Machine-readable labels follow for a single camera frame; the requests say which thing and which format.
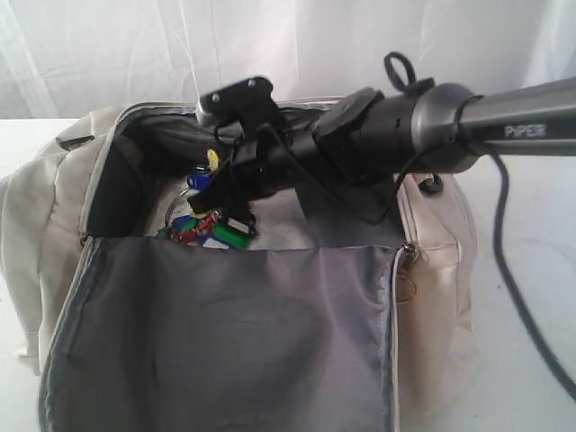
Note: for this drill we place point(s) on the bunch of colourful key tags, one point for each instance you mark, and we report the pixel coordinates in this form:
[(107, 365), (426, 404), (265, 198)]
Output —
[(213, 229)]

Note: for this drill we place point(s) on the metal zipper pull with ring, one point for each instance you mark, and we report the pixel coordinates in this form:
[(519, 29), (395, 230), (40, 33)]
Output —
[(406, 273)]

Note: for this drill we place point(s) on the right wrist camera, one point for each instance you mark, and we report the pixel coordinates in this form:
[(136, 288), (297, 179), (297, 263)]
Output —
[(248, 102)]

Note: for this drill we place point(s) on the beige duffel bag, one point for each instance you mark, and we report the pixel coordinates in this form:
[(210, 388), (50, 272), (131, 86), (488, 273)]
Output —
[(301, 331)]

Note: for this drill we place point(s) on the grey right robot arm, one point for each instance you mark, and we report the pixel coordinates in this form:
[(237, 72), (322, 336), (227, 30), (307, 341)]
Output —
[(445, 129)]

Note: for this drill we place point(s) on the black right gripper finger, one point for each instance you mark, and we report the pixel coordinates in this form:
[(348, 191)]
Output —
[(214, 190), (242, 213)]

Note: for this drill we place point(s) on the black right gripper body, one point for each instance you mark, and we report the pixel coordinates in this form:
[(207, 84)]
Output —
[(328, 151)]

